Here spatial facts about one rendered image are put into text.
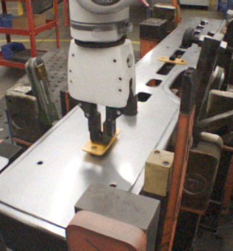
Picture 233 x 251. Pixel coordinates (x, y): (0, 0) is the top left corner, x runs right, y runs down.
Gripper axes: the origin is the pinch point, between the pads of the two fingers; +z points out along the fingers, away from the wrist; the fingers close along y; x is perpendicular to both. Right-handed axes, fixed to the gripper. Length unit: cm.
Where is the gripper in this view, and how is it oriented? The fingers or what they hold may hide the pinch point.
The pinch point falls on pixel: (101, 127)
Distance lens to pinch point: 53.6
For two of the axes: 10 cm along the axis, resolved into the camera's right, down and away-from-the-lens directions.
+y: -9.2, -2.1, 3.4
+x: -4.0, 4.9, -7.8
